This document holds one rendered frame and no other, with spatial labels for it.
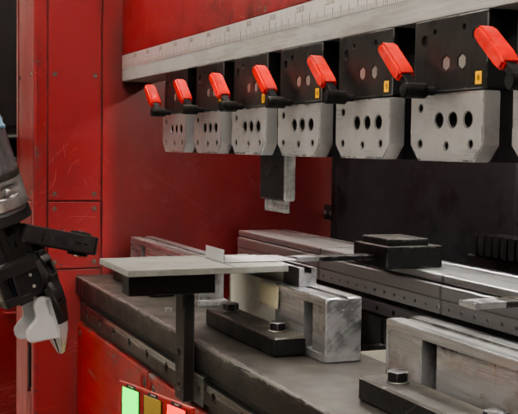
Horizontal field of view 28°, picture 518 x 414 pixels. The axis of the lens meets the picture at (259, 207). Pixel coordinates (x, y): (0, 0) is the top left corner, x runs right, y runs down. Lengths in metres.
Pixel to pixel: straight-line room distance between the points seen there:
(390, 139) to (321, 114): 0.20
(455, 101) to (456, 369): 0.31
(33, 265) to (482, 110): 0.61
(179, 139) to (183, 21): 0.23
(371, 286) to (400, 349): 0.59
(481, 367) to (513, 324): 0.37
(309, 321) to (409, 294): 0.27
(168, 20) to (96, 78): 0.39
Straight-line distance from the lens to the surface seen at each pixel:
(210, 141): 1.90
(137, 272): 1.56
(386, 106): 1.31
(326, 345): 1.51
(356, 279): 1.96
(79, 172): 2.49
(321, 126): 1.48
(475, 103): 1.15
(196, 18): 2.01
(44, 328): 1.41
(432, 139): 1.22
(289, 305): 1.62
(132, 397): 1.53
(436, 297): 1.72
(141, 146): 2.53
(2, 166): 1.35
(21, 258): 1.38
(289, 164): 1.68
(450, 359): 1.23
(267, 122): 1.66
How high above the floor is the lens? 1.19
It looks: 3 degrees down
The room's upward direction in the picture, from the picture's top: 1 degrees clockwise
